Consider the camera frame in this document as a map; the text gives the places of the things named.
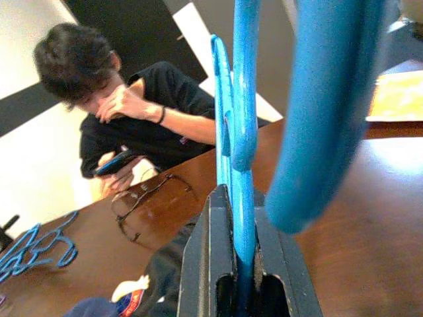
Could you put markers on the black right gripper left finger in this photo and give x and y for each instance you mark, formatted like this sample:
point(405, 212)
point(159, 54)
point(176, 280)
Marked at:
point(205, 257)

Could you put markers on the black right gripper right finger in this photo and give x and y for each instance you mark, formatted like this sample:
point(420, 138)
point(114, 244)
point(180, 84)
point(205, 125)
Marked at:
point(281, 270)

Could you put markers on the black printed t-shirt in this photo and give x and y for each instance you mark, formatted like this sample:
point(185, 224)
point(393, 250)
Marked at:
point(165, 280)

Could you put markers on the black eyeglasses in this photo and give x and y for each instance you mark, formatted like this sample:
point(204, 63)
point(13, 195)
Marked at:
point(132, 198)

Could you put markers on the black smartphone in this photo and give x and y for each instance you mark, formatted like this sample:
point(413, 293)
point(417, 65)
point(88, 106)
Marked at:
point(114, 162)

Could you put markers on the seated person in black shirt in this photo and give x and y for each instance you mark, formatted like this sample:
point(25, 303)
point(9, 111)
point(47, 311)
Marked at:
point(148, 109)

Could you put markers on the yellow packet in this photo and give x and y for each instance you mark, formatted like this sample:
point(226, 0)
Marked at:
point(396, 95)

